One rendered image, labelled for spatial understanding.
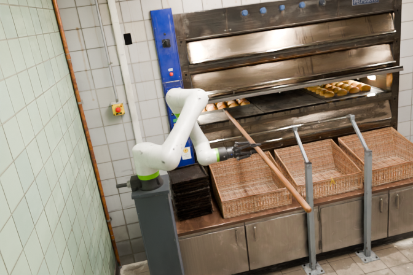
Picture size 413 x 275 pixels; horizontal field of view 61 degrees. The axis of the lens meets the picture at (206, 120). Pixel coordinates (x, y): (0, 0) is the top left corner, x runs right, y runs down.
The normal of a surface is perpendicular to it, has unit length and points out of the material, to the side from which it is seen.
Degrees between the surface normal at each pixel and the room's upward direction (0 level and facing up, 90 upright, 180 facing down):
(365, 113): 70
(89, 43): 90
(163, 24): 90
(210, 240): 90
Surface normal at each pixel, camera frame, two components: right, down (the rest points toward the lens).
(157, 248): 0.11, 0.29
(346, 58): 0.12, -0.07
